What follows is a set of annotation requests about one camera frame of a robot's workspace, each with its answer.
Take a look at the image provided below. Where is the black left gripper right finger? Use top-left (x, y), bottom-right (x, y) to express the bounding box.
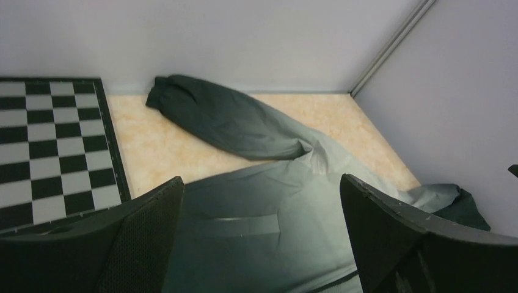
top-left (340, 174), bottom-right (517, 292)

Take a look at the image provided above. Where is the black white chessboard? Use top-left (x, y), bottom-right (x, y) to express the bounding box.
top-left (1, 76), bottom-right (131, 234)

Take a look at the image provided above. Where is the grey gradient zip jacket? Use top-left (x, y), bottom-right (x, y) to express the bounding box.
top-left (146, 74), bottom-right (490, 292)

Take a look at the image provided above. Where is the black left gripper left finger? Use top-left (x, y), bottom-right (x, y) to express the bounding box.
top-left (1, 176), bottom-right (184, 292)

